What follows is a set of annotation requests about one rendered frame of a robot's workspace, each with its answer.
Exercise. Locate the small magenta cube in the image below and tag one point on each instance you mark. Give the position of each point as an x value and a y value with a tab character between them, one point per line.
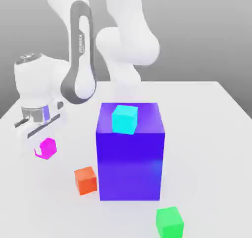
48	148

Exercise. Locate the large blue box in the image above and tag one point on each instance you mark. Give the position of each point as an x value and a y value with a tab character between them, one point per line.
130	163

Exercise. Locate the small orange cube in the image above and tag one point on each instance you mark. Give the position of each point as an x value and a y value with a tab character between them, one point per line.
85	180

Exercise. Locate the small green cube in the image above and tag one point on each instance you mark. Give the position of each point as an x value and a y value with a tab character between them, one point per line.
169	222

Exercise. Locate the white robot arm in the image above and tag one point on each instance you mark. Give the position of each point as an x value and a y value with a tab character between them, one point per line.
126	44

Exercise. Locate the small cyan cube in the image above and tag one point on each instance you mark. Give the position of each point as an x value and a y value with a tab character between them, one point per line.
124	119

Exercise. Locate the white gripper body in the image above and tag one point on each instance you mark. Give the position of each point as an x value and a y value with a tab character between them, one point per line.
42	130

